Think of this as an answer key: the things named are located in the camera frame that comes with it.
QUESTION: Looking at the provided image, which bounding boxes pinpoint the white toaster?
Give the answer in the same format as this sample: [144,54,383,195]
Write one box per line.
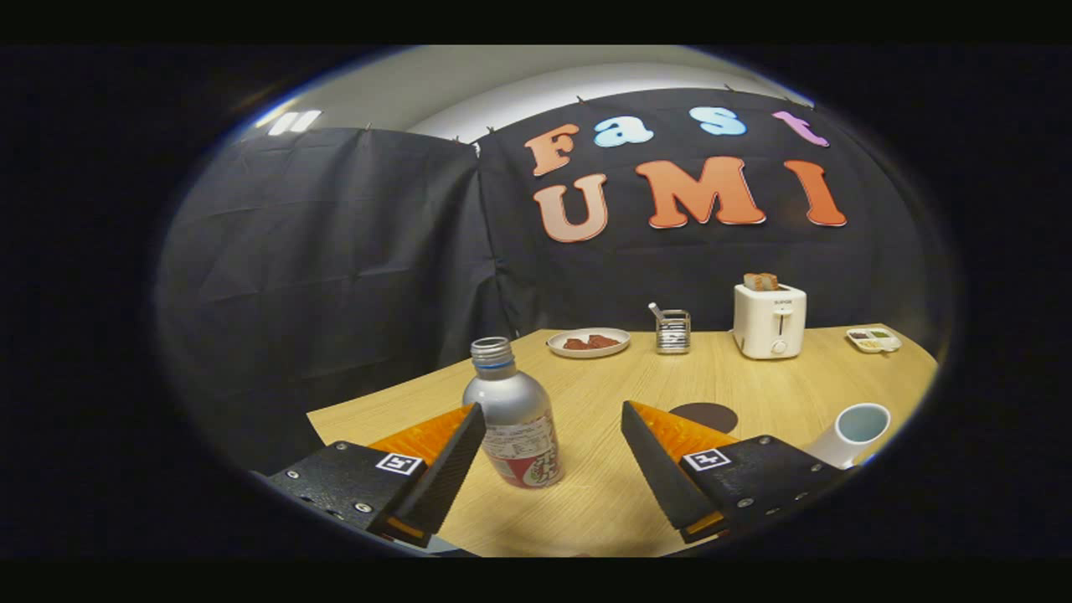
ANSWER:
[733,282,808,360]

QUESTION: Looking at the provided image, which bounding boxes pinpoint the black backdrop cloth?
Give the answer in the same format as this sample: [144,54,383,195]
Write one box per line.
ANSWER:
[155,88,956,474]

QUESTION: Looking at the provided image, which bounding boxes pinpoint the silver juice bottle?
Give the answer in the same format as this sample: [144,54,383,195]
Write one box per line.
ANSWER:
[462,337,564,490]

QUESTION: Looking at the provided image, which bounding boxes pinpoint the wooden table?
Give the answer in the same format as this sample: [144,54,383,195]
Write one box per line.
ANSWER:
[306,322,939,558]

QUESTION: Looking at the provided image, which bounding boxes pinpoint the white cup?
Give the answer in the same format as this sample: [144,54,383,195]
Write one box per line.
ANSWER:
[806,403,892,470]

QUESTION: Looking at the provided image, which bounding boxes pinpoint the dark round coaster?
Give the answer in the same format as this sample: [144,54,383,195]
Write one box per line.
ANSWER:
[668,403,740,435]

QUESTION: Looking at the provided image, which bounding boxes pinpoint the white divided condiment dish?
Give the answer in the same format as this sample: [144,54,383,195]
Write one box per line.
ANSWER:
[845,327,903,353]

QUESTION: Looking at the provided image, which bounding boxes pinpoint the white oval plate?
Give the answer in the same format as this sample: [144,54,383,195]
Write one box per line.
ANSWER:
[546,327,631,359]

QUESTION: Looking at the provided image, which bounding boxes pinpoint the metal wire utensil holder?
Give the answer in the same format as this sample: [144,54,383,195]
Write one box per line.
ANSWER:
[655,309,693,355]

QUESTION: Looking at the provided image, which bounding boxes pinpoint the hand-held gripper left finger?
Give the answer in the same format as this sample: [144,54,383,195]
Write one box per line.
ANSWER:
[266,403,487,549]

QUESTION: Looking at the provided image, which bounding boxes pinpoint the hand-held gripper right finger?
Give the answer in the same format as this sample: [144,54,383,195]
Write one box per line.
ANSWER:
[621,400,848,545]

